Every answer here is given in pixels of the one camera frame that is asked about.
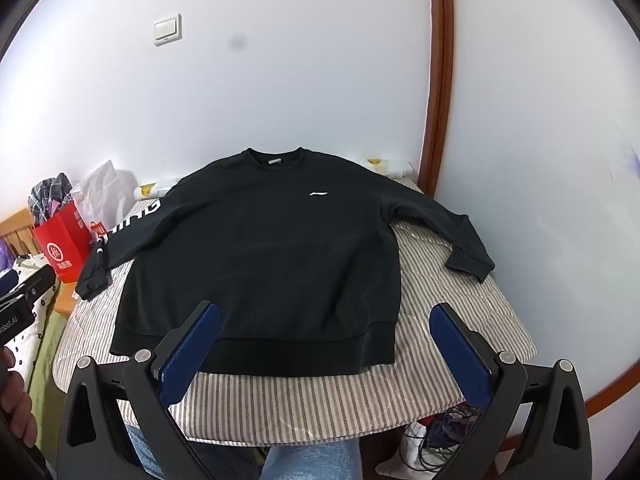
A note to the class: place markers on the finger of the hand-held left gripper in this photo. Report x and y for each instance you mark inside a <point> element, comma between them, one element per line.
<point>30,290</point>

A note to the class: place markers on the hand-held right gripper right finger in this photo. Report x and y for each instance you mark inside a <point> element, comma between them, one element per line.
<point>460,355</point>

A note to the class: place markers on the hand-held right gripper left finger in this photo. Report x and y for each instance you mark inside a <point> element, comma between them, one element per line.
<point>190,350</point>

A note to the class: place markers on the black sweatshirt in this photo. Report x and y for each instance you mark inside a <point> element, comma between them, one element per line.
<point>250,260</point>

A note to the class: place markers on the person's left hand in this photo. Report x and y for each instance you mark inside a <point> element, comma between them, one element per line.
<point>17,410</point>

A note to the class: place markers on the white polka dot cloth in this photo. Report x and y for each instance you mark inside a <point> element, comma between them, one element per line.
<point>25,345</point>

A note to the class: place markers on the green cloth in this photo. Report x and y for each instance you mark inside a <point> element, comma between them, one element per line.
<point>47,340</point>

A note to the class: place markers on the purple cloth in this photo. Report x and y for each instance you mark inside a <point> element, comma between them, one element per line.
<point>5,257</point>

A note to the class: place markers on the red paper bag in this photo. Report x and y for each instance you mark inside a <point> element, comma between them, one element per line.
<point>60,240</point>

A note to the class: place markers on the striped mattress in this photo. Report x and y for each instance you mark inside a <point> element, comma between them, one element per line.
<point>450,270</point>

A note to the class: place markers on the plaid cloth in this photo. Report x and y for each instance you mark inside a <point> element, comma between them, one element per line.
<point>47,195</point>

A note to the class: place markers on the crumpled white bag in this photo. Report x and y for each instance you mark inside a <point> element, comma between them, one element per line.
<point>405,452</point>

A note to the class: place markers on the white plastic bag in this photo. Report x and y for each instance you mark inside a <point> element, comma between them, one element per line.
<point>107,190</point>

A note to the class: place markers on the person's leg in jeans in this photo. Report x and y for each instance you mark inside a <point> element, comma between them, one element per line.
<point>305,462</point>

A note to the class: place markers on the wooden bed frame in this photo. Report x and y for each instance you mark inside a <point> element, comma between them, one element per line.
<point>17,230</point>

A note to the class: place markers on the white light switch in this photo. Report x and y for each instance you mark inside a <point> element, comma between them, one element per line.
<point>167,30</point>

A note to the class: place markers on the wooden door frame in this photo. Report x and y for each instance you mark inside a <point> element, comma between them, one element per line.
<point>442,60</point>

